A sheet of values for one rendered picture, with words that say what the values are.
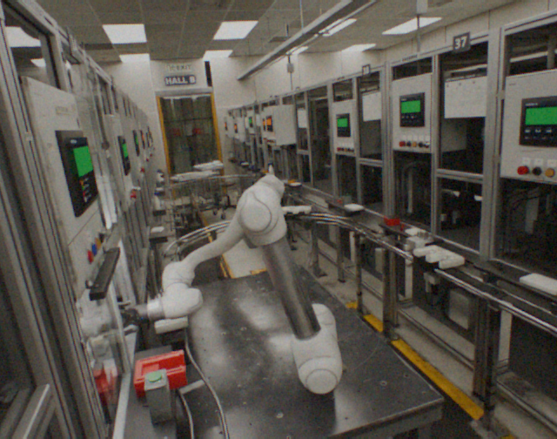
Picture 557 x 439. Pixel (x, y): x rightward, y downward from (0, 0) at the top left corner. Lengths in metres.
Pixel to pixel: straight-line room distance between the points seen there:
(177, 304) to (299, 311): 0.51
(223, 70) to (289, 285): 8.91
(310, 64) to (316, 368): 9.63
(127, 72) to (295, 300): 8.89
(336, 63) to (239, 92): 2.71
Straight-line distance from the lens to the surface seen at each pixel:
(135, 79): 9.82
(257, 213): 1.15
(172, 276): 1.67
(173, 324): 1.81
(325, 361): 1.38
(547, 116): 1.93
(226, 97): 9.90
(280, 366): 1.76
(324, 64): 10.72
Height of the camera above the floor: 1.71
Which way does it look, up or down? 15 degrees down
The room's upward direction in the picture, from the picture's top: 5 degrees counter-clockwise
